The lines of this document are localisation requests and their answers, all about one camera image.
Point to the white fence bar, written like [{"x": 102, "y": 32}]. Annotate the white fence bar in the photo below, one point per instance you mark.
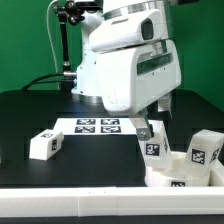
[
  {"x": 217, "y": 177},
  {"x": 110, "y": 201}
]

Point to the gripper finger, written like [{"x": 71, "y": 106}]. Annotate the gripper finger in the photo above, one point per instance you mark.
[
  {"x": 165, "y": 106},
  {"x": 143, "y": 128}
]

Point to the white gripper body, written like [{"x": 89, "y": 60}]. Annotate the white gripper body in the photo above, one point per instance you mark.
[{"x": 136, "y": 64}]

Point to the white marker sheet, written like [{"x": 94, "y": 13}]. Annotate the white marker sheet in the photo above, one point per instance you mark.
[{"x": 95, "y": 126}]

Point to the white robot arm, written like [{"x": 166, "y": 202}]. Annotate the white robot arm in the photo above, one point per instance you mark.
[{"x": 98, "y": 11}]

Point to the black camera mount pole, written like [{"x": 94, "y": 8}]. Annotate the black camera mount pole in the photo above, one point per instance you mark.
[{"x": 71, "y": 14}]

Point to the white right fence bar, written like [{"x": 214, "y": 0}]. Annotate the white right fence bar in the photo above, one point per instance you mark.
[{"x": 217, "y": 177}]

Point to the white front fence bar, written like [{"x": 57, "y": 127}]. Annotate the white front fence bar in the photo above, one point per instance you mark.
[{"x": 110, "y": 201}]

